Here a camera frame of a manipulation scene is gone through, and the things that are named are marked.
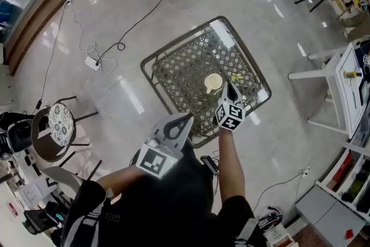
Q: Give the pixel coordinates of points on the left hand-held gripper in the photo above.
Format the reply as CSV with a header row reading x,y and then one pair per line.
x,y
154,160

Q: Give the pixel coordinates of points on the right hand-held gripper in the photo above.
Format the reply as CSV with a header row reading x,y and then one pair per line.
x,y
230,115

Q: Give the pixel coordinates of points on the yellow-green star stick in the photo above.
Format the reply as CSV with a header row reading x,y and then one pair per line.
x,y
237,77

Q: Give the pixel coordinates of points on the cream cup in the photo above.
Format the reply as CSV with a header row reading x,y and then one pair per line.
x,y
213,81

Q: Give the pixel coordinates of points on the person's left forearm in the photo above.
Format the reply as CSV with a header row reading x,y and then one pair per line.
x,y
121,177

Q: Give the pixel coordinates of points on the person's right forearm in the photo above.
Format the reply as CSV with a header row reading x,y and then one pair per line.
x,y
231,165

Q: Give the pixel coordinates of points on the black flat device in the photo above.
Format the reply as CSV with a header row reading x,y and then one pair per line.
x,y
209,164

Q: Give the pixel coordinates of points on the glass-top metal lattice table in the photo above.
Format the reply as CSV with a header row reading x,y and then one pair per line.
x,y
185,72

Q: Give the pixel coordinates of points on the person's black clothed torso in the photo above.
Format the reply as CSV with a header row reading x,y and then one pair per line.
x,y
173,205

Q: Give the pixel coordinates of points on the small white power socket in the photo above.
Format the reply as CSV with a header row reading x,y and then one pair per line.
x,y
305,171

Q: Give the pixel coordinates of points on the white power strip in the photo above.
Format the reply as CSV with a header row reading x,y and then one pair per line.
x,y
92,63

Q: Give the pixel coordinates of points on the white side table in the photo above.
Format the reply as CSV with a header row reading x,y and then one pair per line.
x,y
347,86

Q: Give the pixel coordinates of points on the floral cushion metal chair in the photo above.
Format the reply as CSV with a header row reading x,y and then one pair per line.
x,y
59,124

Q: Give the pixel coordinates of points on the yellow marker pen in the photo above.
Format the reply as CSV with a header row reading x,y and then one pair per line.
x,y
352,74

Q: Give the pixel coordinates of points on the black red shoe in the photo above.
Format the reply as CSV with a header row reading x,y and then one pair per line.
x,y
270,218

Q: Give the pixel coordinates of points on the white open shelf unit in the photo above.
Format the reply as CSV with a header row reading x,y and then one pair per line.
x,y
349,179

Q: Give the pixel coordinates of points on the grey cabinet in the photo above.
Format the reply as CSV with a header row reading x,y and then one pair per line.
x,y
326,211

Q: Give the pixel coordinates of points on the black bag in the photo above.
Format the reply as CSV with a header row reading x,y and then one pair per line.
x,y
16,133

